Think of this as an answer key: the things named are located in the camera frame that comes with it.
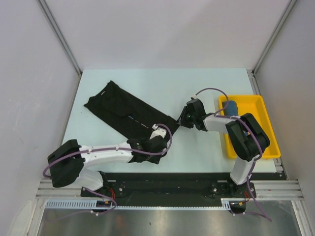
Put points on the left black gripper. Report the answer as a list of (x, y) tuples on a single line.
[(154, 159)]

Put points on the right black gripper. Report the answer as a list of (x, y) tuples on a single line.
[(182, 121)]

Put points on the black printed t-shirt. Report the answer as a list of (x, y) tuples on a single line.
[(127, 114)]

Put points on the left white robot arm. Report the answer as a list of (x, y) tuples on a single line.
[(71, 163)]

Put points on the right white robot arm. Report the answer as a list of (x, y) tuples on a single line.
[(242, 170)]

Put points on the rolled blue t-shirt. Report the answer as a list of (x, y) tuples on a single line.
[(230, 108)]

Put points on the yellow plastic tray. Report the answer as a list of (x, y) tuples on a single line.
[(255, 128)]

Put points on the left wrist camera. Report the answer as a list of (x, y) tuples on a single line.
[(158, 130)]

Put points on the grey cable duct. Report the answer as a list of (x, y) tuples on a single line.
[(216, 204)]

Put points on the right aluminium frame post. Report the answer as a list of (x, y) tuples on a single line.
[(274, 35)]

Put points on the aluminium frame post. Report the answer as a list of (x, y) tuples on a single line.
[(274, 35), (48, 14)]

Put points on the left aluminium frame post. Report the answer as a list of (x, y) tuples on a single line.
[(48, 14)]

